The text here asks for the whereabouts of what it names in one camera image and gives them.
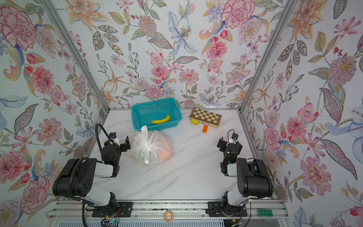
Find white translucent plastic bag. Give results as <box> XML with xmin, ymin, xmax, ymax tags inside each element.
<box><xmin>126</xmin><ymin>126</ymin><xmax>173</xmax><ymax>166</ymax></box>

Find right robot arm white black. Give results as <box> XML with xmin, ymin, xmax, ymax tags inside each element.
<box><xmin>209</xmin><ymin>138</ymin><xmax>274</xmax><ymax>217</ymax></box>

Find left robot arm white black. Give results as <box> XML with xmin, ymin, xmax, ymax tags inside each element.
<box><xmin>53</xmin><ymin>133</ymin><xmax>133</xmax><ymax>218</ymax></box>

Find orange block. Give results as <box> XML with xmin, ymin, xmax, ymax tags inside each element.
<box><xmin>202</xmin><ymin>125</ymin><xmax>208</xmax><ymax>133</ymax></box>

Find wooden chessboard box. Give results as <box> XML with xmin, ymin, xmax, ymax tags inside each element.
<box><xmin>189</xmin><ymin>108</ymin><xmax>222</xmax><ymax>128</ymax></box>

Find yellow block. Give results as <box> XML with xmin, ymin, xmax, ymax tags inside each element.
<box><xmin>191</xmin><ymin>118</ymin><xmax>199</xmax><ymax>126</ymax></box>

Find yellow banana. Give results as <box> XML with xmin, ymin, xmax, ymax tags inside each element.
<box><xmin>151</xmin><ymin>115</ymin><xmax>171</xmax><ymax>124</ymax></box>

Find teal plastic basket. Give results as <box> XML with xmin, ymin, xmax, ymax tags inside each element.
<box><xmin>131</xmin><ymin>98</ymin><xmax>182</xmax><ymax>131</ymax></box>

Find green lego plate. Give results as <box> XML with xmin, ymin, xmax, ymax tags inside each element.
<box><xmin>257</xmin><ymin>209</ymin><xmax>274</xmax><ymax>217</ymax></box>

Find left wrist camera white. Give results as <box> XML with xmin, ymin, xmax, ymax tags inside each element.
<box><xmin>109</xmin><ymin>132</ymin><xmax>120</xmax><ymax>146</ymax></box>

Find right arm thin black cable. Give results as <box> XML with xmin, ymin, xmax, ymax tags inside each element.
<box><xmin>226</xmin><ymin>129</ymin><xmax>274</xmax><ymax>227</ymax></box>

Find aluminium rail base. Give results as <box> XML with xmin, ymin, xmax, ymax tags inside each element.
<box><xmin>46</xmin><ymin>199</ymin><xmax>292</xmax><ymax>227</ymax></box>

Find right aluminium corner post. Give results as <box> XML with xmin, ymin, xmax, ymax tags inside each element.
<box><xmin>239</xmin><ymin>1</ymin><xmax>296</xmax><ymax>113</ymax></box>

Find aluminium corner post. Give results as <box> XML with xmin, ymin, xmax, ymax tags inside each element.
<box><xmin>39</xmin><ymin>0</ymin><xmax>110</xmax><ymax>113</ymax></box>
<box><xmin>239</xmin><ymin>1</ymin><xmax>296</xmax><ymax>113</ymax></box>

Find left aluminium corner post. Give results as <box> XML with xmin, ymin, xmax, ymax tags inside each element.
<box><xmin>39</xmin><ymin>0</ymin><xmax>110</xmax><ymax>113</ymax></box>

